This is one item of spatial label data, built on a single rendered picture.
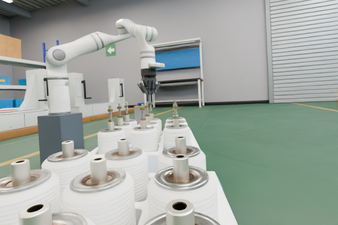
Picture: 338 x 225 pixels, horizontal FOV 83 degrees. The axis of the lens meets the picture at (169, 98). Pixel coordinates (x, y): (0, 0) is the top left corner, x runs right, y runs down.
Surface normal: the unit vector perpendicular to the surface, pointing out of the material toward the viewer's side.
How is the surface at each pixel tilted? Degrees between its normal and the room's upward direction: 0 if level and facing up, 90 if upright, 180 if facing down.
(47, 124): 90
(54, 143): 90
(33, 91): 90
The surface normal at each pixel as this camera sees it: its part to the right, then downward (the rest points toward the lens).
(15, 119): 0.95, -0.04
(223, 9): -0.30, 0.04
